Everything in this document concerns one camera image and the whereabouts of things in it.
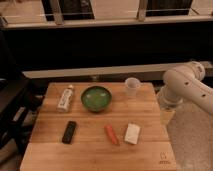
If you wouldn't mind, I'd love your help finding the black eraser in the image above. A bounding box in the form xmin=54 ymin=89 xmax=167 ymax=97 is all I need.
xmin=62 ymin=121 xmax=77 ymax=144

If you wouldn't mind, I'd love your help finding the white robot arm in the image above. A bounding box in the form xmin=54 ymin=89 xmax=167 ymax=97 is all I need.
xmin=157 ymin=61 xmax=213 ymax=117

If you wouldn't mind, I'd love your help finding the white sponge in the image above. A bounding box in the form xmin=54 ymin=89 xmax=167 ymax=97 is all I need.
xmin=124 ymin=123 xmax=141 ymax=145

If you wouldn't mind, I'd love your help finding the green bowl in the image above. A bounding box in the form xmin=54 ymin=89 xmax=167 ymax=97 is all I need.
xmin=81 ymin=86 xmax=112 ymax=112

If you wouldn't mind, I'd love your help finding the orange carrot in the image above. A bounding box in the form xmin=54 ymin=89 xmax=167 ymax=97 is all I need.
xmin=105 ymin=125 xmax=119 ymax=145

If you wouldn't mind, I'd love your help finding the white plastic bottle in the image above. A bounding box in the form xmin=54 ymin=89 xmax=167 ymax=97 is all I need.
xmin=57 ymin=85 xmax=74 ymax=112

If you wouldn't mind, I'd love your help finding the wooden cutting board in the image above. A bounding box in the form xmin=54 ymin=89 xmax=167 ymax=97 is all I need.
xmin=20 ymin=83 xmax=177 ymax=171

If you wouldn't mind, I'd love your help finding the dark side shelf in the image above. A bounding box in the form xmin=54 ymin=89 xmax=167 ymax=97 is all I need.
xmin=0 ymin=78 xmax=42 ymax=154

